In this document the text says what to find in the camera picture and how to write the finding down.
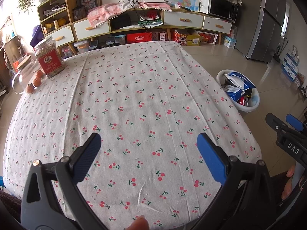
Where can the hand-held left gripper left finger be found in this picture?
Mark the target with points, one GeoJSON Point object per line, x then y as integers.
{"type": "Point", "coordinates": [88, 158]}

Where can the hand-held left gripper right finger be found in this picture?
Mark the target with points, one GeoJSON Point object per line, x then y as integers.
{"type": "Point", "coordinates": [211, 158]}

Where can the red and white box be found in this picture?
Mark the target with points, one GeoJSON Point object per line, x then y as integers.
{"type": "Point", "coordinates": [207, 38]}

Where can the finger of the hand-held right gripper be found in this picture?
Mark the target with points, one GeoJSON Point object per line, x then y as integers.
{"type": "Point", "coordinates": [273, 123]}
{"type": "Point", "coordinates": [293, 122]}

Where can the pink cloth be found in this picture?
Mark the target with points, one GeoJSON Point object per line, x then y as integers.
{"type": "Point", "coordinates": [103, 13]}

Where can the blue box with white label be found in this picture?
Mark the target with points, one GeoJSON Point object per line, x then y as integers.
{"type": "Point", "coordinates": [239, 79]}

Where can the yellow printed cardboard box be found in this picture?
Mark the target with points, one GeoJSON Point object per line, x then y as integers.
{"type": "Point", "coordinates": [187, 39]}

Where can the glass pitcher with cork lid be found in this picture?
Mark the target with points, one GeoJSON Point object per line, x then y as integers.
{"type": "Point", "coordinates": [24, 69]}

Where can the person's right hand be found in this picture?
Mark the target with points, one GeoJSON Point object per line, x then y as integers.
{"type": "Point", "coordinates": [289, 186]}

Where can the stack of blue white cartons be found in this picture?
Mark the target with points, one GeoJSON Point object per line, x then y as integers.
{"type": "Point", "coordinates": [290, 64]}

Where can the pink small box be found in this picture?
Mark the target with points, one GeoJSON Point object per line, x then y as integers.
{"type": "Point", "coordinates": [163, 36]}
{"type": "Point", "coordinates": [156, 36]}

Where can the person's left hand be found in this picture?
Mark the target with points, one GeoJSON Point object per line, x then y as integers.
{"type": "Point", "coordinates": [140, 224]}

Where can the white plastic bin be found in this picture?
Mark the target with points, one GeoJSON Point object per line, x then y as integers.
{"type": "Point", "coordinates": [245, 109]}

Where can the dark maroon cloth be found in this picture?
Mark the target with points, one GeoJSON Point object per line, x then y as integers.
{"type": "Point", "coordinates": [8, 204]}

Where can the purple plastic item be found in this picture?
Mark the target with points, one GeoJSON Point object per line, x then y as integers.
{"type": "Point", "coordinates": [37, 36]}

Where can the red soda can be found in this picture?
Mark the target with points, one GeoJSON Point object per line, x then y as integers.
{"type": "Point", "coordinates": [243, 100]}

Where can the small orange fruit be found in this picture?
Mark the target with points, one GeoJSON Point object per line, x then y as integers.
{"type": "Point", "coordinates": [36, 82]}
{"type": "Point", "coordinates": [39, 73]}
{"type": "Point", "coordinates": [30, 88]}

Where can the black microwave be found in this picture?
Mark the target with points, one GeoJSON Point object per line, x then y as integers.
{"type": "Point", "coordinates": [223, 9]}

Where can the wood and white tv cabinet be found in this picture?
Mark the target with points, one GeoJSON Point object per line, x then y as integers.
{"type": "Point", "coordinates": [182, 19]}

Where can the blue and white box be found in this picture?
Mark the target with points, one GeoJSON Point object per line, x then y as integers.
{"type": "Point", "coordinates": [229, 42]}

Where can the clear plastic storage container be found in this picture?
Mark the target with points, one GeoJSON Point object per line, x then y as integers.
{"type": "Point", "coordinates": [82, 47]}

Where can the wooden shelf unit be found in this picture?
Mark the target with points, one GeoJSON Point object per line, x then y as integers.
{"type": "Point", "coordinates": [62, 34]}

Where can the red flat box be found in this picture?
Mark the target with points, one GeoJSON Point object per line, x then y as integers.
{"type": "Point", "coordinates": [139, 38]}

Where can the clear jar with red label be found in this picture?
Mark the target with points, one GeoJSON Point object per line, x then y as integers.
{"type": "Point", "coordinates": [49, 61]}

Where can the white green folded bag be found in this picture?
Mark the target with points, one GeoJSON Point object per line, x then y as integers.
{"type": "Point", "coordinates": [150, 19]}

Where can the grey fridge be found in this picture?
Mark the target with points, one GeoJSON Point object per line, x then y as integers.
{"type": "Point", "coordinates": [261, 28]}

